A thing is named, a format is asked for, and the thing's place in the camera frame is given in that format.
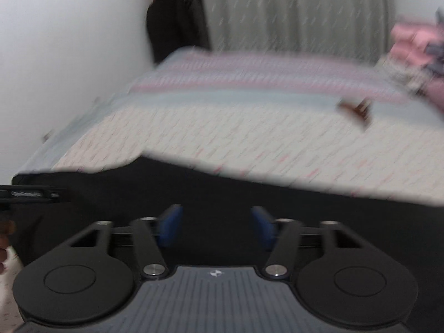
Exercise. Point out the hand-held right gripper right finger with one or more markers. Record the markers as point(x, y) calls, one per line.
point(264, 225)

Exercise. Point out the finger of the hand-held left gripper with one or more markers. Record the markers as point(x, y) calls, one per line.
point(34, 194)

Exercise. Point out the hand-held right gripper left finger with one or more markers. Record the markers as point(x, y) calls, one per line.
point(170, 223)

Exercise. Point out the black pants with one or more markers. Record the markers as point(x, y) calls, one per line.
point(225, 201)

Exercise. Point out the person's left hand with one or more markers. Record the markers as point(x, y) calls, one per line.
point(4, 260)

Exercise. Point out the cherry print bed sheet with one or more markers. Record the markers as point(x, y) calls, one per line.
point(208, 135)

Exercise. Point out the grey bed cover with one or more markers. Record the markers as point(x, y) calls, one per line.
point(242, 97)

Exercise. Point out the brown hair claw clip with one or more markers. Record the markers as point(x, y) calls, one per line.
point(357, 111)

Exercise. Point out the pink striped blanket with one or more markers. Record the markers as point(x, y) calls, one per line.
point(260, 73)

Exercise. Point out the hanging black coat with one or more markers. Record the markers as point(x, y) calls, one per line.
point(177, 20)

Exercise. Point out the grey white striped cloth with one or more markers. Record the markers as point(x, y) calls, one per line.
point(402, 73)

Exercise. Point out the grey star print curtain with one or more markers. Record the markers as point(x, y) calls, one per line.
point(295, 14)

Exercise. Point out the folded pink blanket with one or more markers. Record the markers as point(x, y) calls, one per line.
point(412, 41)

